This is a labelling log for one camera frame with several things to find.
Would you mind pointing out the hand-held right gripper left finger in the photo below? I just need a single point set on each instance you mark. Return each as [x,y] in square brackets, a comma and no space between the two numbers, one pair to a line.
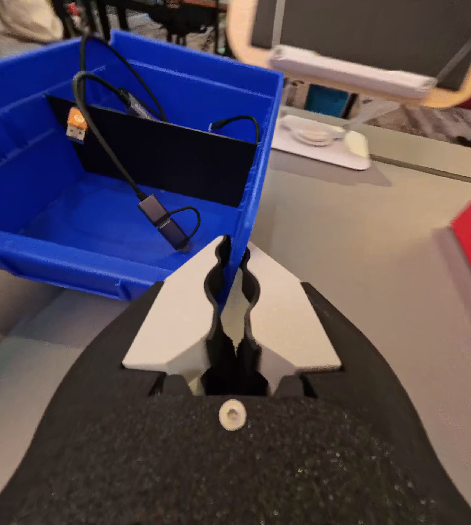
[173,324]

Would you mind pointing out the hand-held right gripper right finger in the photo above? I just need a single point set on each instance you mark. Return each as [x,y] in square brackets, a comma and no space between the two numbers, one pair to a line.
[288,324]

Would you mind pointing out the dark grey USB adapter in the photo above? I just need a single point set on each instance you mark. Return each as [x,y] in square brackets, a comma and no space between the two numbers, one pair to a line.
[153,209]

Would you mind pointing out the blue plastic bin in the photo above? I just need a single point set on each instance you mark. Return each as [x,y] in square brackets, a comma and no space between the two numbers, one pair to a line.
[34,164]

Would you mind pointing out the grey desk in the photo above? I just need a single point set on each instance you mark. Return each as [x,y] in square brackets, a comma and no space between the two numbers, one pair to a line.
[383,287]

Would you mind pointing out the black bin divider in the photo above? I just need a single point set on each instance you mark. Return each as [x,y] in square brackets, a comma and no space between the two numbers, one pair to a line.
[178,164]

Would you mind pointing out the teal box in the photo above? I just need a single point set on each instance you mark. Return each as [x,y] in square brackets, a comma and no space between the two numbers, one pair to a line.
[325,100]

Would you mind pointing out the white cloth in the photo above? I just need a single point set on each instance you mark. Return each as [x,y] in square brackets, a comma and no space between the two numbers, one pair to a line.
[13,20]

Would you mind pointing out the white board bracket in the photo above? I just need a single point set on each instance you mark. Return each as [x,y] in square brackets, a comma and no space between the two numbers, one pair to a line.
[342,69]

